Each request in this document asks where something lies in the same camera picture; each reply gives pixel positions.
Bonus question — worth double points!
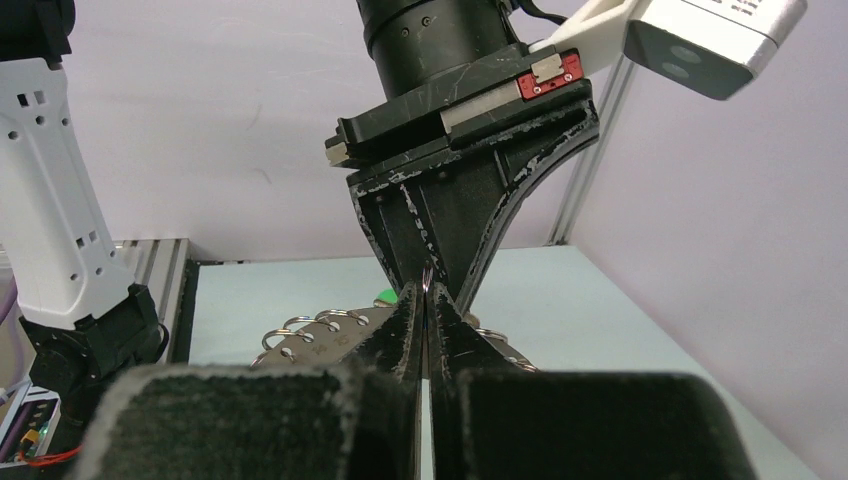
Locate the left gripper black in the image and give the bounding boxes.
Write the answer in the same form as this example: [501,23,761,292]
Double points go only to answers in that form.
[325,44,600,310]

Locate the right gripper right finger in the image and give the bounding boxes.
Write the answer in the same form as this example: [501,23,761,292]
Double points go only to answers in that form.
[427,284,756,479]

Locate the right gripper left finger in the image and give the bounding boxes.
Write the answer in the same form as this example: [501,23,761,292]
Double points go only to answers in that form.
[68,282,424,479]

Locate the grey toothed keyring disc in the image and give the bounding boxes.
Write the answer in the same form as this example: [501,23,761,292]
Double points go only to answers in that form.
[250,298,538,372]

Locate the green tag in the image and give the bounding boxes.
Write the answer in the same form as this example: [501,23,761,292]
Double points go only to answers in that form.
[374,289,398,307]

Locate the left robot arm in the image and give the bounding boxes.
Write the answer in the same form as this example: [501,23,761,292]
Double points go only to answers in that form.
[1,1,611,425]

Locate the left circuit board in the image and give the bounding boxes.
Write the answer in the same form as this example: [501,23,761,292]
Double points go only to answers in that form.
[1,385,82,473]

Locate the right aluminium frame post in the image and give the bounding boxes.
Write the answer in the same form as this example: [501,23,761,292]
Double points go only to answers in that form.
[547,55,637,246]

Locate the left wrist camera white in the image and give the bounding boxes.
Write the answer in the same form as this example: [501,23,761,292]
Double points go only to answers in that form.
[529,0,808,101]

